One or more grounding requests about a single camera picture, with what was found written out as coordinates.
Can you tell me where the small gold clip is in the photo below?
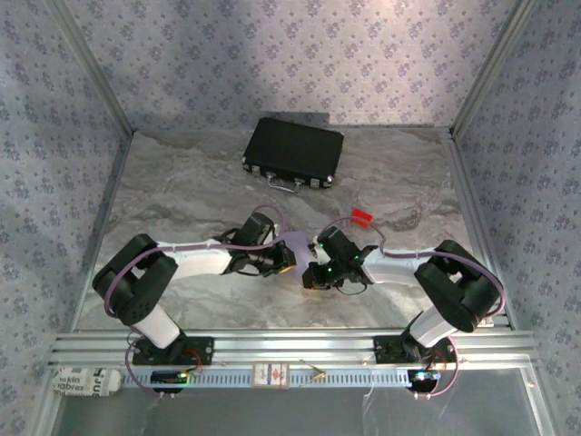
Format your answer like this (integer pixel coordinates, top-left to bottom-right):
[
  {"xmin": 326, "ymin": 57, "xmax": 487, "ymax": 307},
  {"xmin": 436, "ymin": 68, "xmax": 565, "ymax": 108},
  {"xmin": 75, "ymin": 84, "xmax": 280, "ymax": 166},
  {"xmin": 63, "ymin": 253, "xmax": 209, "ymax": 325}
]
[{"xmin": 301, "ymin": 360, "xmax": 327, "ymax": 382}]

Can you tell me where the small red-white card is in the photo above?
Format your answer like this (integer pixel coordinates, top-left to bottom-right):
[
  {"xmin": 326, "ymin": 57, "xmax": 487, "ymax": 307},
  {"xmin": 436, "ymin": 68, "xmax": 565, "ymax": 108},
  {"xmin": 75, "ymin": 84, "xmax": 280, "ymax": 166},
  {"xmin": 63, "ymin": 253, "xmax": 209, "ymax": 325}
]
[{"xmin": 251, "ymin": 362, "xmax": 291, "ymax": 391}]

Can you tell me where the white printed paper roll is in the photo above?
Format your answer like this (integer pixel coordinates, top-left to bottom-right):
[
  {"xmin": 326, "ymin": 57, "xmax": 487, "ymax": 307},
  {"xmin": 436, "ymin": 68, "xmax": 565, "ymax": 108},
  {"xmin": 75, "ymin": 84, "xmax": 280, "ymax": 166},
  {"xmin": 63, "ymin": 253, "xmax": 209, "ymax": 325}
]
[{"xmin": 52, "ymin": 366, "xmax": 123, "ymax": 400}]

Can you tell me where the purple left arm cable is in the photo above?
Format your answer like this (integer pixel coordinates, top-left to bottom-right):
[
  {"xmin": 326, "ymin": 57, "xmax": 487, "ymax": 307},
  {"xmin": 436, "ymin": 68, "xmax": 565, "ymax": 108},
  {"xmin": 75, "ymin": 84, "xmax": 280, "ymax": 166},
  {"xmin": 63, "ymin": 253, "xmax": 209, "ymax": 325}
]
[{"xmin": 103, "ymin": 204, "xmax": 287, "ymax": 401}]

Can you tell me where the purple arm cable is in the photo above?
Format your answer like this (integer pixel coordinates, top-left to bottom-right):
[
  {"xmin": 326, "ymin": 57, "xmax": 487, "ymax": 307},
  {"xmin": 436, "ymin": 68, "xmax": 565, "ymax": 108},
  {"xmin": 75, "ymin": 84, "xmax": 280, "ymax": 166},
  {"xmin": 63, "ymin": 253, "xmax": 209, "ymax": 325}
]
[
  {"xmin": 103, "ymin": 204, "xmax": 287, "ymax": 401},
  {"xmin": 320, "ymin": 216, "xmax": 506, "ymax": 401}
]

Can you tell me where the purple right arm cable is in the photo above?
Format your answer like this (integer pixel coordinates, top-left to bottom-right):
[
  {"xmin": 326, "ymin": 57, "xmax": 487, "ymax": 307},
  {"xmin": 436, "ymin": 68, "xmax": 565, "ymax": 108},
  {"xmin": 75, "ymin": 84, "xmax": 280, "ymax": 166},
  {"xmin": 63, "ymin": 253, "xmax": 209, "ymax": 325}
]
[{"xmin": 320, "ymin": 216, "xmax": 506, "ymax": 401}]

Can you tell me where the wide aluminium mounting rail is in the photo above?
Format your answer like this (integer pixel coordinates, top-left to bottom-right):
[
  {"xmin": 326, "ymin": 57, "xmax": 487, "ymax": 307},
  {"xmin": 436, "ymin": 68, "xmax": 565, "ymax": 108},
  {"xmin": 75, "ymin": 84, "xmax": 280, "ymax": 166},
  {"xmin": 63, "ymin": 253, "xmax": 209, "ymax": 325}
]
[{"xmin": 47, "ymin": 330, "xmax": 537, "ymax": 367}]

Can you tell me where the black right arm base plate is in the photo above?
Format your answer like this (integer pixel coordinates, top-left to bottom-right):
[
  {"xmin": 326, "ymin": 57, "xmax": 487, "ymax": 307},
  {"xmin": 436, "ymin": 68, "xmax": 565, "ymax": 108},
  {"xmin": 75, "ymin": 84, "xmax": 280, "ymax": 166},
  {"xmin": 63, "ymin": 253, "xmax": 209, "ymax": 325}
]
[{"xmin": 374, "ymin": 334, "xmax": 458, "ymax": 364}]

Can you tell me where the grey slotted cable duct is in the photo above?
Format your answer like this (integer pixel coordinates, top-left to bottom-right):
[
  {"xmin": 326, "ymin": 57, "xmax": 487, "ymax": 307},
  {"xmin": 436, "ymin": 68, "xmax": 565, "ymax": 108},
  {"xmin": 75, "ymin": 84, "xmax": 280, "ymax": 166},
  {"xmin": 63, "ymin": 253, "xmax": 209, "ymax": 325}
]
[{"xmin": 120, "ymin": 366, "xmax": 455, "ymax": 390}]

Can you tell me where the black briefcase with metal handle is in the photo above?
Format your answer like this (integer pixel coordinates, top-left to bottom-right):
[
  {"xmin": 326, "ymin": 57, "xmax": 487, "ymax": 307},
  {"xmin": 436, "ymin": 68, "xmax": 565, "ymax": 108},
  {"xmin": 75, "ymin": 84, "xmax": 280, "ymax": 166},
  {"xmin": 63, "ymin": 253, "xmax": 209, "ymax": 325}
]
[{"xmin": 241, "ymin": 116, "xmax": 345, "ymax": 196}]

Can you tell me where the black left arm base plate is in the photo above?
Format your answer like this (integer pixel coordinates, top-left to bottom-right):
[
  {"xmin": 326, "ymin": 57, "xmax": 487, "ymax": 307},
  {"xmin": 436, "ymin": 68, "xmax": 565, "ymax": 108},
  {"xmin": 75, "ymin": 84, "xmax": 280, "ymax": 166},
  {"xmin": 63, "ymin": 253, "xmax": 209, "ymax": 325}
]
[{"xmin": 131, "ymin": 335, "xmax": 215, "ymax": 367}]

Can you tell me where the aluminium frame rail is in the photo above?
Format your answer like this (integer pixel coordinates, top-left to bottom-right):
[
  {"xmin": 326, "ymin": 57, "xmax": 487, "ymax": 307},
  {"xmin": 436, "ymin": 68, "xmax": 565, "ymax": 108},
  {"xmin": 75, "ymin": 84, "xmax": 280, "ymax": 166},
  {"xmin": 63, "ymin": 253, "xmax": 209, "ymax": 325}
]
[
  {"xmin": 447, "ymin": 129, "xmax": 517, "ymax": 331},
  {"xmin": 67, "ymin": 129, "xmax": 136, "ymax": 332}
]

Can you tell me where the aluminium frame post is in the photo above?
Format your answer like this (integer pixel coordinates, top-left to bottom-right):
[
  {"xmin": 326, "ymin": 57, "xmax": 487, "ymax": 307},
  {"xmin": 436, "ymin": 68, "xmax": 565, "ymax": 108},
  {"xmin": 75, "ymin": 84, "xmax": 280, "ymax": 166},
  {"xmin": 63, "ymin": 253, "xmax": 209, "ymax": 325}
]
[
  {"xmin": 44, "ymin": 0, "xmax": 136, "ymax": 135},
  {"xmin": 38, "ymin": 390, "xmax": 63, "ymax": 436},
  {"xmin": 448, "ymin": 0, "xmax": 541, "ymax": 137},
  {"xmin": 521, "ymin": 365, "xmax": 562, "ymax": 436}
]

